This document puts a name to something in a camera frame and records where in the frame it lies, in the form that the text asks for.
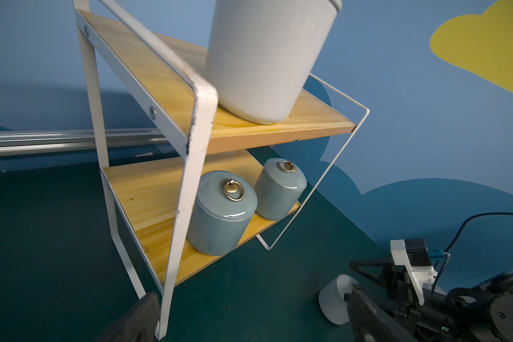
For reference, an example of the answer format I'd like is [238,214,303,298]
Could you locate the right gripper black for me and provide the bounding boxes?
[346,260,449,342]

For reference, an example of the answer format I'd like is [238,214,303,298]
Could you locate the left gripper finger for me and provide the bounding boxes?
[95,292,160,341]

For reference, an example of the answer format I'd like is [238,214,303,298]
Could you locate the white canister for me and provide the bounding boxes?
[204,0,343,125]
[319,274,359,326]

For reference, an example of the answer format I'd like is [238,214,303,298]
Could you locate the grey-blue canister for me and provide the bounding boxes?
[188,171,258,256]
[254,158,307,221]

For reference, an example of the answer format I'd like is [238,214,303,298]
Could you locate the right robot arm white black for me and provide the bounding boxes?
[343,260,513,341]

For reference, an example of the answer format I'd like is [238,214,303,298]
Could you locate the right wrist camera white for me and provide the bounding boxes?
[390,238,438,306]

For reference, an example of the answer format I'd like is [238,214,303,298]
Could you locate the back aluminium frame bar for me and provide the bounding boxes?
[0,128,168,158]

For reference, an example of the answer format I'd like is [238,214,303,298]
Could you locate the wooden two-tier shelf white frame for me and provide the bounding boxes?
[74,1,360,341]

